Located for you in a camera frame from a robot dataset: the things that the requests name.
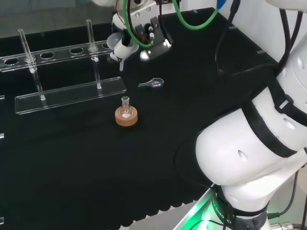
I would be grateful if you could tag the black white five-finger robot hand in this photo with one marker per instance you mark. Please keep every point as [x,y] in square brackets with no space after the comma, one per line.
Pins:
[157,49]

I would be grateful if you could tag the black bench cloth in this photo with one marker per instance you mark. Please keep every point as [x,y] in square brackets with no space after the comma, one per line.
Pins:
[96,167]

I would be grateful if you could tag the small glass round-bottom flask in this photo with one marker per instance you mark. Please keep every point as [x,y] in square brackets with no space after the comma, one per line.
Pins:
[126,111]

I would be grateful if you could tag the translucent white plastic funnel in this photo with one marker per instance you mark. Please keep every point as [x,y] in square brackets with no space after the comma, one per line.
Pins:
[112,40]

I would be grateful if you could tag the clear acrylic funnel stand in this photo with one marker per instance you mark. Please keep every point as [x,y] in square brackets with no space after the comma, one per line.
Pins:
[72,95]

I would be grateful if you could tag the clear glass weighing funnel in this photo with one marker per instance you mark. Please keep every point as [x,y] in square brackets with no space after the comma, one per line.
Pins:
[154,83]

